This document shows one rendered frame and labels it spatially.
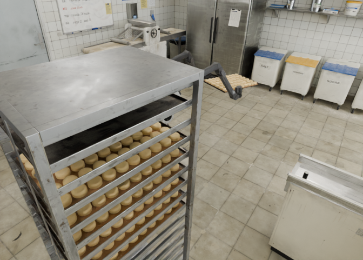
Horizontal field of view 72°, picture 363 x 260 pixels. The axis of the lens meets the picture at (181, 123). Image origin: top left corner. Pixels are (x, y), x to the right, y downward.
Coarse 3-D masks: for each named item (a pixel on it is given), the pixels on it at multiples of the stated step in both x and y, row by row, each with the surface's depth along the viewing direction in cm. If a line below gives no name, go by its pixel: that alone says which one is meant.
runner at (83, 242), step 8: (184, 168) 119; (176, 176) 116; (168, 184) 114; (152, 192) 107; (144, 200) 104; (128, 208) 98; (120, 216) 97; (112, 224) 95; (96, 232) 90; (88, 240) 88; (80, 248) 87
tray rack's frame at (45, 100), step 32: (64, 64) 96; (96, 64) 97; (128, 64) 98; (160, 64) 100; (0, 96) 71; (32, 96) 72; (64, 96) 73; (96, 96) 74; (128, 96) 74; (0, 128) 92; (32, 128) 58; (64, 128) 61; (32, 160) 59; (32, 192) 88; (64, 224) 73
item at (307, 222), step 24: (312, 168) 197; (288, 192) 186; (312, 192) 175; (336, 192) 176; (360, 192) 176; (288, 216) 195; (312, 216) 182; (336, 216) 170; (360, 216) 160; (288, 240) 205; (312, 240) 190; (336, 240) 178; (360, 240) 166
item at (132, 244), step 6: (180, 204) 137; (174, 210) 134; (162, 216) 128; (168, 216) 131; (156, 222) 127; (162, 222) 127; (150, 228) 124; (144, 234) 121; (132, 240) 116; (138, 240) 119; (126, 246) 114; (132, 246) 116; (120, 252) 113; (126, 252) 113; (114, 258) 110
